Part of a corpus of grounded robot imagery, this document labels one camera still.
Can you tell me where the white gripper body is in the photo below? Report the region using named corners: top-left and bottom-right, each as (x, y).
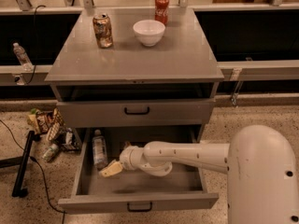
top-left (120, 146), bottom-right (143, 171)

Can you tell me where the clear plastic bottle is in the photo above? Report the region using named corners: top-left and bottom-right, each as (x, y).
top-left (93, 130), bottom-right (107, 170)

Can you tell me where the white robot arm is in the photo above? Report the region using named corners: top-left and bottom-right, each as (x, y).
top-left (100, 125), bottom-right (299, 224)

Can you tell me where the closed grey upper drawer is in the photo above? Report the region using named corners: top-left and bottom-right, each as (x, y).
top-left (57, 99), bottom-right (215, 128)

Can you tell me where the open grey lower drawer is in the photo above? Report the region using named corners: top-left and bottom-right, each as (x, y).
top-left (59, 126), bottom-right (219, 214)

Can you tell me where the crushed plastic bottle on floor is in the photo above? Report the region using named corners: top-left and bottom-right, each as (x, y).
top-left (42, 144), bottom-right (59, 162)

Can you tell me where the grey drawer cabinet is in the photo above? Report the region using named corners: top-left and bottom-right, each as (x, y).
top-left (46, 8), bottom-right (223, 141)

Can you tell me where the clear water bottle on ledge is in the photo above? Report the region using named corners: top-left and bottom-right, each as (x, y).
top-left (13, 43), bottom-right (34, 72)

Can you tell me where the snack bag pile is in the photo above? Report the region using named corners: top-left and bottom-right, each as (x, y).
top-left (28, 108), bottom-right (80, 151)

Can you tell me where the black stand leg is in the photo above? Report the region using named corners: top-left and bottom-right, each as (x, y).
top-left (0, 131), bottom-right (40, 198)

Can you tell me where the white bowl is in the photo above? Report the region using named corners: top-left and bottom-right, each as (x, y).
top-left (133, 20), bottom-right (165, 47)

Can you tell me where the brown patterned soda can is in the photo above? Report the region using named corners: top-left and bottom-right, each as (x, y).
top-left (93, 13), bottom-right (113, 49)

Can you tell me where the red cola can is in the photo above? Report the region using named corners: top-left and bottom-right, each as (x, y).
top-left (155, 0), bottom-right (170, 25)

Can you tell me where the black upper drawer handle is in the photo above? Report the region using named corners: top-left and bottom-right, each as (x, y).
top-left (123, 107), bottom-right (150, 116)

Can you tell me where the black drawer handle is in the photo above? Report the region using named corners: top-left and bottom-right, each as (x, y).
top-left (123, 107), bottom-right (150, 116)
top-left (127, 202), bottom-right (153, 213)

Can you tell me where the black lower drawer handle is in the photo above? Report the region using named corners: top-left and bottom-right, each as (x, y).
top-left (127, 202), bottom-right (153, 213)

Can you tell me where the black floor cable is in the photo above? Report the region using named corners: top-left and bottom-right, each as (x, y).
top-left (0, 119), bottom-right (67, 224)

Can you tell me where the black wall cable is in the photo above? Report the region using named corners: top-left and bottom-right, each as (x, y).
top-left (26, 5), bottom-right (48, 86)

